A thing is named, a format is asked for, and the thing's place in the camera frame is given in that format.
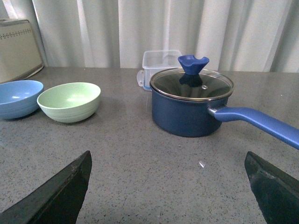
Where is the glass lid blue knob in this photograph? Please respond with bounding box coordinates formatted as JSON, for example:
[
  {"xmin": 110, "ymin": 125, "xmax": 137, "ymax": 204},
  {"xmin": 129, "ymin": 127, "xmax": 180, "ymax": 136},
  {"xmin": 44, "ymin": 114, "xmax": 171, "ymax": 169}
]
[{"xmin": 150, "ymin": 55, "xmax": 234, "ymax": 102}]

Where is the light blue bowl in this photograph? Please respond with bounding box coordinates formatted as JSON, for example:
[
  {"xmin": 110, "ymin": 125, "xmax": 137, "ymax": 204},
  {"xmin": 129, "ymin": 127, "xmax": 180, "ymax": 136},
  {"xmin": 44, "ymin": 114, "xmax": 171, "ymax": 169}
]
[{"xmin": 0, "ymin": 80, "xmax": 44, "ymax": 119}]

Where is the blue saucepan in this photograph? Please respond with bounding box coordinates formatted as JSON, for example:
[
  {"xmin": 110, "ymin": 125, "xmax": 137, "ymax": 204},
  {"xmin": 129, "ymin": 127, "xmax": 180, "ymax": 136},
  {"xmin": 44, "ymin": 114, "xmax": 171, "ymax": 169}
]
[{"xmin": 152, "ymin": 91, "xmax": 299, "ymax": 149}]

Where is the light green bowl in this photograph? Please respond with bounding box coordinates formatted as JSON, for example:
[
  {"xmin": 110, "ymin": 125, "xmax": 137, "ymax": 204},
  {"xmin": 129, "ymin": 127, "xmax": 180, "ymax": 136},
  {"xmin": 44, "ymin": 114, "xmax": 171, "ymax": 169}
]
[{"xmin": 37, "ymin": 82, "xmax": 101, "ymax": 123}]

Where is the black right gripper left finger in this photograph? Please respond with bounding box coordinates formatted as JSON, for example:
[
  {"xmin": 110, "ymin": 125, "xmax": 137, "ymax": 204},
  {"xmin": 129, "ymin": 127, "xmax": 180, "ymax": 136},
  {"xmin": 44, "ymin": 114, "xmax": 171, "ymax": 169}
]
[{"xmin": 0, "ymin": 151, "xmax": 92, "ymax": 224}]

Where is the clear plastic food container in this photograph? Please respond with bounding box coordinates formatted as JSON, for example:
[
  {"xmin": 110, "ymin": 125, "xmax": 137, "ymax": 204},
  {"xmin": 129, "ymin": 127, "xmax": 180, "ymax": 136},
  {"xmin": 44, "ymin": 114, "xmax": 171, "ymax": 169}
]
[{"xmin": 136, "ymin": 49, "xmax": 182, "ymax": 91}]

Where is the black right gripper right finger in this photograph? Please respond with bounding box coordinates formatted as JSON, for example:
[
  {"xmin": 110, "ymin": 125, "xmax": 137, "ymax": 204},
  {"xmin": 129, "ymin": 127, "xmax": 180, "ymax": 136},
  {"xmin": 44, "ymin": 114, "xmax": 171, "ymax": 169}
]
[{"xmin": 244, "ymin": 151, "xmax": 299, "ymax": 224}]

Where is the white curtain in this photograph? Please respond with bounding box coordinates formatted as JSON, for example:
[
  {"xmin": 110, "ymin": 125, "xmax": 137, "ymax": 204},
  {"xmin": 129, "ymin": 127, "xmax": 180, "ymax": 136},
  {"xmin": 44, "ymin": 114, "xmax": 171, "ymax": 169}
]
[{"xmin": 0, "ymin": 0, "xmax": 299, "ymax": 72}]

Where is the cream toaster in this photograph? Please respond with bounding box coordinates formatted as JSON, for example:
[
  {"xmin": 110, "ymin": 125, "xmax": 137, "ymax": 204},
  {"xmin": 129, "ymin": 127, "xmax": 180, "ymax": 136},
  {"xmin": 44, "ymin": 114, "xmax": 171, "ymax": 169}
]
[{"xmin": 0, "ymin": 19, "xmax": 44, "ymax": 84}]

